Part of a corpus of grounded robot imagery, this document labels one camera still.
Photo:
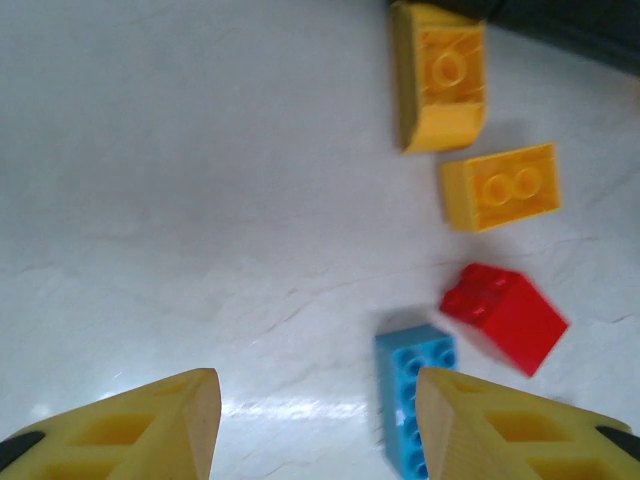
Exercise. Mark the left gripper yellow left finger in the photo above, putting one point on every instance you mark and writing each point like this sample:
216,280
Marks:
100,440

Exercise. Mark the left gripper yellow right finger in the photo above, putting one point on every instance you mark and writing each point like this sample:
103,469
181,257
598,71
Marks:
500,440

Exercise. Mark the blue lego brick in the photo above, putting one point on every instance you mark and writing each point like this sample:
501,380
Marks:
400,400

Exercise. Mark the red lego brick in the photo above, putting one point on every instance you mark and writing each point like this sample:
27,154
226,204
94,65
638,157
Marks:
510,320

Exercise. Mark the yellow lego brick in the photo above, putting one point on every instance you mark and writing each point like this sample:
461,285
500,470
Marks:
440,75
500,190

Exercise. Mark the black plastic bin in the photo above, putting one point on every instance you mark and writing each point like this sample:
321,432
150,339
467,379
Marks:
575,25

